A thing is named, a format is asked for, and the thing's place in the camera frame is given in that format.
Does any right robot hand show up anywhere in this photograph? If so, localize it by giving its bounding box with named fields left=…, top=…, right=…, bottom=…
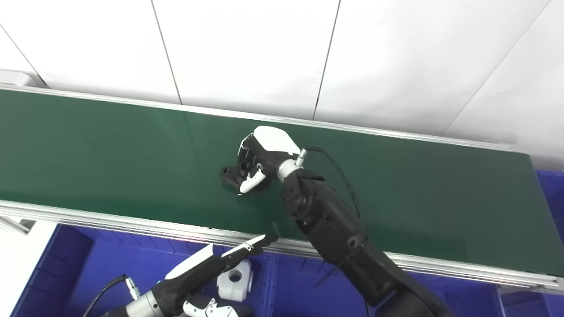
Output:
left=237, top=126, right=302, bottom=195

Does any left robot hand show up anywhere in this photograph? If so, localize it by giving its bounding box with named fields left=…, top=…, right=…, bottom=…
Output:
left=152, top=233, right=279, bottom=317

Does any black flange part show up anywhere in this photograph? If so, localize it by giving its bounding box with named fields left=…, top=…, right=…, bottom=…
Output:
left=220, top=152, right=274, bottom=195

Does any white block part with hole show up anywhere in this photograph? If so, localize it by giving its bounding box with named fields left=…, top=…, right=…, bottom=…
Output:
left=217, top=260, right=254, bottom=302

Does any green conveyor belt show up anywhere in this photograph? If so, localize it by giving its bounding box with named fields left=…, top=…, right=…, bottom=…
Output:
left=0, top=89, right=564, bottom=277
left=0, top=84, right=564, bottom=293

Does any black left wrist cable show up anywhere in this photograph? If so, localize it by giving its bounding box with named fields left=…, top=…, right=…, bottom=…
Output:
left=82, top=275, right=142, bottom=317

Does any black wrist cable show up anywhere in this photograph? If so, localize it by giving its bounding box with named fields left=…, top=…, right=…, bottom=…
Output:
left=82, top=275, right=142, bottom=317
left=296, top=145, right=362, bottom=220

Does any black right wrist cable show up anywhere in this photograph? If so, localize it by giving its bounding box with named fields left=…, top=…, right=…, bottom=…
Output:
left=296, top=145, right=362, bottom=220

